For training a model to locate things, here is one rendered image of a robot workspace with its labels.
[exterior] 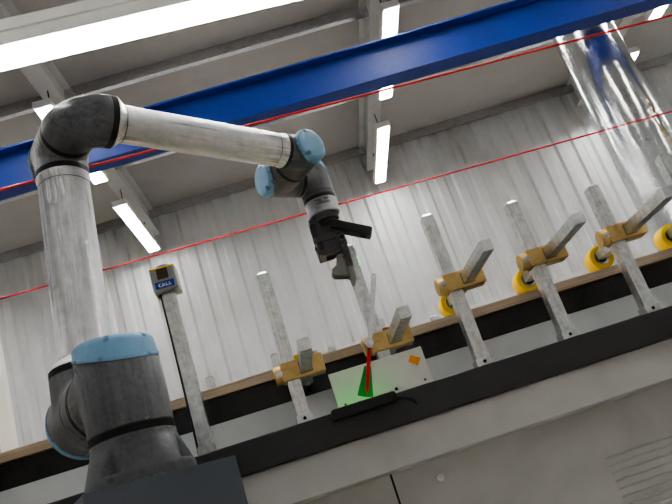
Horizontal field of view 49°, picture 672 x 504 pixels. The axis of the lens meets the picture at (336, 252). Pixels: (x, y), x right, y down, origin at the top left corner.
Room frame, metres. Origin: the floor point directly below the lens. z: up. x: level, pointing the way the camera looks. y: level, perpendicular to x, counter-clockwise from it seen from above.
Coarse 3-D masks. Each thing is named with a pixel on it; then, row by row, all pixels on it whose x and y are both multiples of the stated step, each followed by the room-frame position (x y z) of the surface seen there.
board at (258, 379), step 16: (656, 256) 2.27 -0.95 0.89; (592, 272) 2.24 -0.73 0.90; (608, 272) 2.25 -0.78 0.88; (560, 288) 2.23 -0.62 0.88; (496, 304) 2.20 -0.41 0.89; (512, 304) 2.20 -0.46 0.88; (448, 320) 2.18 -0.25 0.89; (416, 336) 2.18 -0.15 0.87; (336, 352) 2.13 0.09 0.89; (352, 352) 2.13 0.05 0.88; (240, 384) 2.09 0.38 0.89; (256, 384) 2.09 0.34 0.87; (176, 400) 2.06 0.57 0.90; (208, 400) 2.09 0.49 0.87; (16, 448) 2.00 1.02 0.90; (32, 448) 2.01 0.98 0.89; (48, 448) 2.01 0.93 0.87; (0, 464) 2.01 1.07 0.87
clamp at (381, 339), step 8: (408, 328) 1.95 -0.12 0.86; (376, 336) 1.93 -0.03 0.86; (384, 336) 1.94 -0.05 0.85; (408, 336) 1.95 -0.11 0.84; (376, 344) 1.93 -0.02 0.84; (384, 344) 1.94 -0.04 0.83; (392, 344) 1.94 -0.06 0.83; (400, 344) 1.94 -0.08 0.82; (408, 344) 1.98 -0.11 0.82; (376, 352) 1.94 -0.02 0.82
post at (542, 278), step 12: (516, 204) 2.01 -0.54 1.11; (516, 216) 2.01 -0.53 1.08; (516, 228) 2.01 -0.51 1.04; (528, 228) 2.01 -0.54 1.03; (528, 240) 2.01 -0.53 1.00; (540, 276) 2.01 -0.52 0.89; (540, 288) 2.03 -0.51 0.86; (552, 288) 2.01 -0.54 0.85; (552, 300) 2.01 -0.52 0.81; (552, 312) 2.02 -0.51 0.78; (564, 312) 2.01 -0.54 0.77; (564, 324) 2.01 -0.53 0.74
